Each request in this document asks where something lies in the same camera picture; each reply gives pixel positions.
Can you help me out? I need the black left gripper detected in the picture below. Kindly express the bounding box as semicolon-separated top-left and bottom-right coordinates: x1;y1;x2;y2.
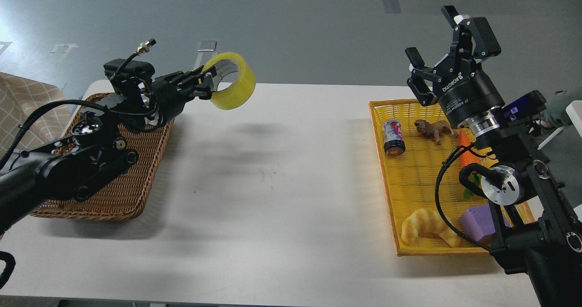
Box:
151;67;217;121

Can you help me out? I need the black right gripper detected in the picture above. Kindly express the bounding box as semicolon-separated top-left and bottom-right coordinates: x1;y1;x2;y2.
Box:
405;5;506;127

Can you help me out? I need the yellow tape roll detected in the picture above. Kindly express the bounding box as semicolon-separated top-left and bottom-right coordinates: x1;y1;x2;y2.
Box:
202;52;256;110

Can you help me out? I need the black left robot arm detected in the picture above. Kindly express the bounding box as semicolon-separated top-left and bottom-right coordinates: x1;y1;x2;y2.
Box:
0;38;219;235

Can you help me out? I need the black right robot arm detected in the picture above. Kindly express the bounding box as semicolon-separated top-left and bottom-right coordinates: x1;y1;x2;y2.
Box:
405;5;581;307

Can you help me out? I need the brown toy lion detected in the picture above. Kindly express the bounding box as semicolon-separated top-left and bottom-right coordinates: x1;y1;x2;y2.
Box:
414;119;459;146

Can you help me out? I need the yellow plastic basket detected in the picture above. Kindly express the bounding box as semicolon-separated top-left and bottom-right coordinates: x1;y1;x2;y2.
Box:
369;99;487;257

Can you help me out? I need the small soda can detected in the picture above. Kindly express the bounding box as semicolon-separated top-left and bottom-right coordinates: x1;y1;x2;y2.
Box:
381;119;406;156

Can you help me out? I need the orange toy carrot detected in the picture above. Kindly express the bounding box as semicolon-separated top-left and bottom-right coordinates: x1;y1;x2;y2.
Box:
458;130;482;200

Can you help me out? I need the brown wicker basket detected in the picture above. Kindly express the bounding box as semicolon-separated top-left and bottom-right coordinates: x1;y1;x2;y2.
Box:
31;121;173;221

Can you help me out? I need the toy croissant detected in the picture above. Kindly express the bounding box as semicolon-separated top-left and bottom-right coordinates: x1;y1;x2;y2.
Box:
401;208;460;248

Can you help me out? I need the purple foam block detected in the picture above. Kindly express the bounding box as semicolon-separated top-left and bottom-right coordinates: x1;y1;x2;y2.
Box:
459;204;496;247

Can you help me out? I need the beige checkered cloth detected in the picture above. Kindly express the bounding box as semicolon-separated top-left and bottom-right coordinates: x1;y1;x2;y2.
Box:
0;73;71;155

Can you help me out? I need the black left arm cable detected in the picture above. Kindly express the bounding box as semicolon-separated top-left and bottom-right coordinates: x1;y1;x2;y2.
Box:
0;39;164;171

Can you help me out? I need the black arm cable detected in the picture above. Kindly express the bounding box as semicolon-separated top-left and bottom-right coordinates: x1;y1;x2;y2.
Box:
0;39;164;171
434;144;494;253

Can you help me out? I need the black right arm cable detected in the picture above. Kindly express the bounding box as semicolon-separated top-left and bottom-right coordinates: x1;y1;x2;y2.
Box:
434;144;494;253

